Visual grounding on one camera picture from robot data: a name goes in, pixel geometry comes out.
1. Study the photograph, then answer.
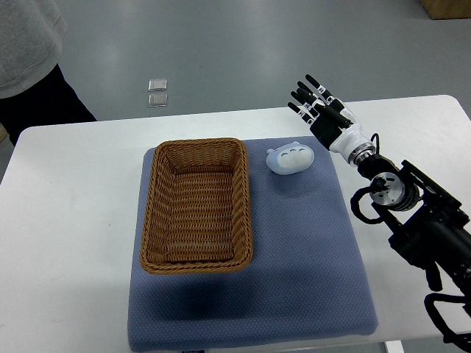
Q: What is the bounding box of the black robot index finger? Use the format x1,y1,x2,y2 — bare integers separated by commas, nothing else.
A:
305,74,335,103

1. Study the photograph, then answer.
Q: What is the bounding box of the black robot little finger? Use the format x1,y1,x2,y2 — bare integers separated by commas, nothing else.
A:
288,102,314,125

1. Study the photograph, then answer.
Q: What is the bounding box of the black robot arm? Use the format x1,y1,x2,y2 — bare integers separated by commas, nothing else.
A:
288,75,470,352

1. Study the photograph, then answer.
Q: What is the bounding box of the brown wicker basket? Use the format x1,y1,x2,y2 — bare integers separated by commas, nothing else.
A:
140,138,253,275

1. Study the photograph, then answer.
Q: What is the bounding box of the blue quilted mat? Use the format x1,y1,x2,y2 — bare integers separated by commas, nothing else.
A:
128,137,378,352

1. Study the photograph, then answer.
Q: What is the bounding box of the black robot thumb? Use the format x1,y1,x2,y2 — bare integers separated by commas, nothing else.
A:
325,106,350,129

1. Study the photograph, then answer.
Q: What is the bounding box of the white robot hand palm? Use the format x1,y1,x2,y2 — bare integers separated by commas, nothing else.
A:
310,99,372,162

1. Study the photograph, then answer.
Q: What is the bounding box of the upper metal floor plate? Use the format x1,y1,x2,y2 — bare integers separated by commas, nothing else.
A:
148,79,167,92

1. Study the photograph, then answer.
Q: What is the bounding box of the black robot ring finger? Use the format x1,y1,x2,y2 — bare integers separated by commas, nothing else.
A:
290,90,319,116

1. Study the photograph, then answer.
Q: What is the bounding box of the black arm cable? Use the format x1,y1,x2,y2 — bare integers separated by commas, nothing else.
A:
350,185,387,225

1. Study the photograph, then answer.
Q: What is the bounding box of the brown cardboard box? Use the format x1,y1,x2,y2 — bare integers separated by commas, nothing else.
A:
419,0,470,20

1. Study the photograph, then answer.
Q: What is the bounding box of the person in grey top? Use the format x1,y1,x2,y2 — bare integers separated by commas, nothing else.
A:
1,1,96,144

